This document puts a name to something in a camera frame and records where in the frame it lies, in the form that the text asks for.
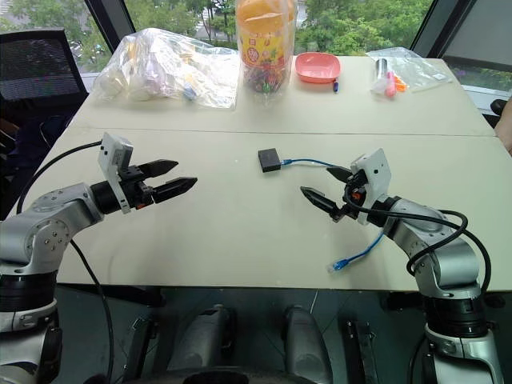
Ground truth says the pink plastic bowl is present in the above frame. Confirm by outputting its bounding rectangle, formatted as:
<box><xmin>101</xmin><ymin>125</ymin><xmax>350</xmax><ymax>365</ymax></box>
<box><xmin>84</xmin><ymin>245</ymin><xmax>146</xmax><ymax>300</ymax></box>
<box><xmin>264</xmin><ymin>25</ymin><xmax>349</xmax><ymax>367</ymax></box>
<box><xmin>294</xmin><ymin>52</ymin><xmax>342</xmax><ymax>84</ymax></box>

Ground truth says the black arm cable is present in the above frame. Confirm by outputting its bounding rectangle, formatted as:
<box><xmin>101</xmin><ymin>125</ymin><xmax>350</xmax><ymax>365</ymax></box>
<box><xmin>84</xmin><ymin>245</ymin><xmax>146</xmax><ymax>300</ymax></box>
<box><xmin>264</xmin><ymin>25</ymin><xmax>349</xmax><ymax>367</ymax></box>
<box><xmin>342</xmin><ymin>198</ymin><xmax>491</xmax><ymax>305</ymax></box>
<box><xmin>16</xmin><ymin>140</ymin><xmax>113</xmax><ymax>384</ymax></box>

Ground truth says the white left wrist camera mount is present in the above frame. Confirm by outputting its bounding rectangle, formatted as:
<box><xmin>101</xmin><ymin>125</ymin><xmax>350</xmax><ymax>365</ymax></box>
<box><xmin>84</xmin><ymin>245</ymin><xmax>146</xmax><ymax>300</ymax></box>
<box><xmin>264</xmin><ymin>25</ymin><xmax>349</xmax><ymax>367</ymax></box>
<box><xmin>98</xmin><ymin>131</ymin><xmax>134</xmax><ymax>216</ymax></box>

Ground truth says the black mesh office chair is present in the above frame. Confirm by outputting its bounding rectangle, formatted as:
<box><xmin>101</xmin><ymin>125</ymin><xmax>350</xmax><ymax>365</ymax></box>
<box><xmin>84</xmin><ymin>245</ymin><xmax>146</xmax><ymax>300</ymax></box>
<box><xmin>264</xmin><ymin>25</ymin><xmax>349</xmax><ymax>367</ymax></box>
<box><xmin>0</xmin><ymin>28</ymin><xmax>88</xmax><ymax>225</ymax></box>

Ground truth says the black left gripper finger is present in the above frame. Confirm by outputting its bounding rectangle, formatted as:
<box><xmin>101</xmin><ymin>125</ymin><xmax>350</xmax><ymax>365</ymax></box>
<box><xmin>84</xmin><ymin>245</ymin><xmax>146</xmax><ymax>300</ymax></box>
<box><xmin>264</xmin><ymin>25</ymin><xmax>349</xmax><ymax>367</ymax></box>
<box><xmin>139</xmin><ymin>158</ymin><xmax>179</xmax><ymax>178</ymax></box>
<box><xmin>150</xmin><ymin>177</ymin><xmax>198</xmax><ymax>205</ymax></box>

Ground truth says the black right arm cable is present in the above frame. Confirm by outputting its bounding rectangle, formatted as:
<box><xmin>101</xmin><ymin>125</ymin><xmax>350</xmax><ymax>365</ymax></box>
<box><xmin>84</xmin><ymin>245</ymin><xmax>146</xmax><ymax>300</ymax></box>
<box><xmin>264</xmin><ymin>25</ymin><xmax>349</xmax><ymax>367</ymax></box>
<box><xmin>342</xmin><ymin>198</ymin><xmax>491</xmax><ymax>305</ymax></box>

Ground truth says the large clear candy jar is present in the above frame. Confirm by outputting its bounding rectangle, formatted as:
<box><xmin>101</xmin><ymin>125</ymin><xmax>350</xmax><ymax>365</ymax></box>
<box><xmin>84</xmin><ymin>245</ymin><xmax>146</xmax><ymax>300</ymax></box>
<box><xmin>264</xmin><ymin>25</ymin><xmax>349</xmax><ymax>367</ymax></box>
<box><xmin>235</xmin><ymin>0</ymin><xmax>297</xmax><ymax>94</ymax></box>

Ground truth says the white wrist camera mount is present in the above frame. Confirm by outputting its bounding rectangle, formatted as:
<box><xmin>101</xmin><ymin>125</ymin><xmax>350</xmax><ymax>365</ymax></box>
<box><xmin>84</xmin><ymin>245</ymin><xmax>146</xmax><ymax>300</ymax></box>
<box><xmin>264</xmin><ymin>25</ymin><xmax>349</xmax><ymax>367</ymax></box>
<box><xmin>98</xmin><ymin>131</ymin><xmax>134</xmax><ymax>216</ymax></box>
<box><xmin>350</xmin><ymin>148</ymin><xmax>392</xmax><ymax>227</ymax></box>

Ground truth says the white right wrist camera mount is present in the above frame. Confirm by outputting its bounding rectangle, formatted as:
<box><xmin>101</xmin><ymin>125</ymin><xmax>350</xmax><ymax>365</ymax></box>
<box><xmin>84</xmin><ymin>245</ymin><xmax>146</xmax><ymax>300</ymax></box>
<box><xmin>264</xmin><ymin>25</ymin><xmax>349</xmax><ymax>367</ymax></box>
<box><xmin>350</xmin><ymin>148</ymin><xmax>392</xmax><ymax>227</ymax></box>

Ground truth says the clear bag with small items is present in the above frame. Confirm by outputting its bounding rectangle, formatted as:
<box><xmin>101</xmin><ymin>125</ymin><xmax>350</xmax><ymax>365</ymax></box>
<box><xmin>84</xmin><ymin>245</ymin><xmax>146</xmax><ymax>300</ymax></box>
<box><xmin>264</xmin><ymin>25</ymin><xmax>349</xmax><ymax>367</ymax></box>
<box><xmin>365</xmin><ymin>47</ymin><xmax>454</xmax><ymax>97</ymax></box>

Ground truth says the blue Ethernet cable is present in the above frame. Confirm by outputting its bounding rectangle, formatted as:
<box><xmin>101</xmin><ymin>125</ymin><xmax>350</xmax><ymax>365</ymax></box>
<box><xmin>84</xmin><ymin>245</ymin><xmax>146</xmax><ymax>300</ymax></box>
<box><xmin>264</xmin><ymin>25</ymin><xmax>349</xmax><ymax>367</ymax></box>
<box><xmin>280</xmin><ymin>158</ymin><xmax>386</xmax><ymax>274</ymax></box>

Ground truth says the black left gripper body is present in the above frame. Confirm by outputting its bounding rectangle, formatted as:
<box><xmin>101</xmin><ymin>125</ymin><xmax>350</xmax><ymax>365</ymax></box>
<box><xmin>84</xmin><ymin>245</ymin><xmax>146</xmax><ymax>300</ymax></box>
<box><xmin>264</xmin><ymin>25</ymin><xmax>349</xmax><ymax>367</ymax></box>
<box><xmin>118</xmin><ymin>164</ymin><xmax>156</xmax><ymax>210</ymax></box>

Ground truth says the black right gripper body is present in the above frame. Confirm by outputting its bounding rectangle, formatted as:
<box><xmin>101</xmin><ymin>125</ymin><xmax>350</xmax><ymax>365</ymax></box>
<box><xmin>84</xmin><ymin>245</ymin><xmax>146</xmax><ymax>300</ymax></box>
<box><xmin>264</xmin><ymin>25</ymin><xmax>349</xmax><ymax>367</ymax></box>
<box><xmin>339</xmin><ymin>168</ymin><xmax>368</xmax><ymax>219</ymax></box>

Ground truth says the clear plastic bag of items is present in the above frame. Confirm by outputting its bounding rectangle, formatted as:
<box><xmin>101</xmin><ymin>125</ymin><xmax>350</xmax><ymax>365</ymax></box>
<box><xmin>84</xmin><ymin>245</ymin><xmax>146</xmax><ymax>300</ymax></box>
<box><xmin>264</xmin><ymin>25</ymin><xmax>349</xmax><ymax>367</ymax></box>
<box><xmin>93</xmin><ymin>27</ymin><xmax>240</xmax><ymax>110</ymax></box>

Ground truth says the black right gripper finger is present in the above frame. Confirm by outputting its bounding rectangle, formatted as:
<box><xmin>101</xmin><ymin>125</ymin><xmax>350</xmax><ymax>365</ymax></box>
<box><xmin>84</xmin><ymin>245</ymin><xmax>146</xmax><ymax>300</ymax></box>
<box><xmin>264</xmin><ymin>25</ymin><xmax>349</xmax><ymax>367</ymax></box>
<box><xmin>300</xmin><ymin>186</ymin><xmax>348</xmax><ymax>222</ymax></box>
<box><xmin>326</xmin><ymin>166</ymin><xmax>353</xmax><ymax>185</ymax></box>

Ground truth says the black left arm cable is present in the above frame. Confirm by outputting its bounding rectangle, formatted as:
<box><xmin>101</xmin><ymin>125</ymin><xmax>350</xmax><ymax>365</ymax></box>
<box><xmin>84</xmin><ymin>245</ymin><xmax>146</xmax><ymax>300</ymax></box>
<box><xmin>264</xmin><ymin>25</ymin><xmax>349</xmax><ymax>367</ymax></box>
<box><xmin>16</xmin><ymin>140</ymin><xmax>113</xmax><ymax>384</ymax></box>

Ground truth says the small black adapter box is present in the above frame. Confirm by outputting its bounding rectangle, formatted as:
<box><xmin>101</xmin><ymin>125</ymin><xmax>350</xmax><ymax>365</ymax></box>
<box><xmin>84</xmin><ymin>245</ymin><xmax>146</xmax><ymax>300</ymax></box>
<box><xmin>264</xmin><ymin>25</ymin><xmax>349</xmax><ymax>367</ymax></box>
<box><xmin>258</xmin><ymin>148</ymin><xmax>282</xmax><ymax>174</ymax></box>

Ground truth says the grey left robot leg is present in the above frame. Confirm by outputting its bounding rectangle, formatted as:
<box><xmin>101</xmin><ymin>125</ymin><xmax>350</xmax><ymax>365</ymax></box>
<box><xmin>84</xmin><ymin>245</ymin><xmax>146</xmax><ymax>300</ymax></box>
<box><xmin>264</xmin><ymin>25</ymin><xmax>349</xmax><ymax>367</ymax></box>
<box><xmin>166</xmin><ymin>303</ymin><xmax>233</xmax><ymax>377</ymax></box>

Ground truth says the grey robot leg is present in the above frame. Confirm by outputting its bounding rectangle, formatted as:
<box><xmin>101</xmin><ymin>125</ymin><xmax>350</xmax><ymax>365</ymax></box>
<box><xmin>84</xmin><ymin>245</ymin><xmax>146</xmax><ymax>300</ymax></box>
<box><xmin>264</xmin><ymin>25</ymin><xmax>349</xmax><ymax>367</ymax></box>
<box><xmin>166</xmin><ymin>303</ymin><xmax>233</xmax><ymax>377</ymax></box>
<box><xmin>282</xmin><ymin>305</ymin><xmax>334</xmax><ymax>384</ymax></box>

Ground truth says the grey right robot leg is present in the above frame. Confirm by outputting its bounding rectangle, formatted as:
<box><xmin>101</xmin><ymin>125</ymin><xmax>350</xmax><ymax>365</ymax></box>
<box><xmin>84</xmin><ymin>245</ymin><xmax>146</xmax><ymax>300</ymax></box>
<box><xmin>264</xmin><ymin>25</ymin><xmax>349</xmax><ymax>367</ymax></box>
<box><xmin>282</xmin><ymin>305</ymin><xmax>334</xmax><ymax>384</ymax></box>

